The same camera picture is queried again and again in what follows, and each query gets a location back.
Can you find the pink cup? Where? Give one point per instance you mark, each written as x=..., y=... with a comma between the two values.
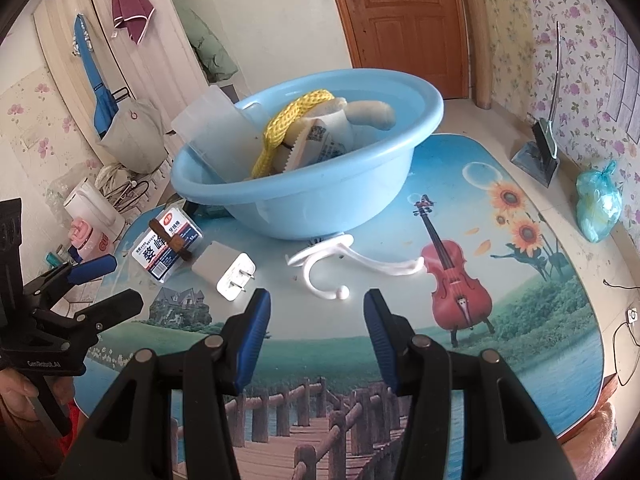
x=82, y=232

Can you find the brown wooden door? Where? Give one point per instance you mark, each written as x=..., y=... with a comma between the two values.
x=400, y=25

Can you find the printed scenery desktop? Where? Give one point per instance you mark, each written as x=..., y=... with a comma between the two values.
x=320, y=320

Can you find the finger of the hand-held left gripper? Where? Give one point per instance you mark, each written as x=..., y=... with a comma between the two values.
x=115, y=305
x=92, y=266

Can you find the maroon towel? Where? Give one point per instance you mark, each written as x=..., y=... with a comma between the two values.
x=130, y=5

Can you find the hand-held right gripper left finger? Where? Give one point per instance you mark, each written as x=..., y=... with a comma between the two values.
x=250, y=340

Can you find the light blue plastic bag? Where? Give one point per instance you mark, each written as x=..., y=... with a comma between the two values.
x=597, y=205

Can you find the green jacket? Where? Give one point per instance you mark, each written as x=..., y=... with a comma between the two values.
x=210, y=50

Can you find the white wardrobe cabinet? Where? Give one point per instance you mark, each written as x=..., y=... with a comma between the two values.
x=150, y=70

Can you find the clear toothpick box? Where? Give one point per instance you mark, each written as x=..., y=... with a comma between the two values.
x=160, y=257

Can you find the white plastic hook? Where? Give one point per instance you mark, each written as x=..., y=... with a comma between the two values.
x=320, y=255

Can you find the yellow mesh scrubber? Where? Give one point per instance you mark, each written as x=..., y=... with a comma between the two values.
x=285, y=120

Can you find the grey tote bag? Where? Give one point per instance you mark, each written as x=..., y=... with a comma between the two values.
x=135, y=135

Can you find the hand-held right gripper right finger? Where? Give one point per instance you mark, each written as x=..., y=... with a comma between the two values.
x=382, y=340

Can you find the light blue plastic basin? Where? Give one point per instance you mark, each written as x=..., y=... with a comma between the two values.
x=320, y=200

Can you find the person's left hand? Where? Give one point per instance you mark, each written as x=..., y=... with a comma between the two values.
x=15, y=390

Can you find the clear plastic storage box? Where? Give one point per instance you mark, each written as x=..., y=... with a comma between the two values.
x=215, y=125

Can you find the plastic bag of toothpicks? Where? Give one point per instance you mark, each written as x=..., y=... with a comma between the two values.
x=320, y=145

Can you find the white charger plug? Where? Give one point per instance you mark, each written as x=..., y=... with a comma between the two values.
x=215, y=262

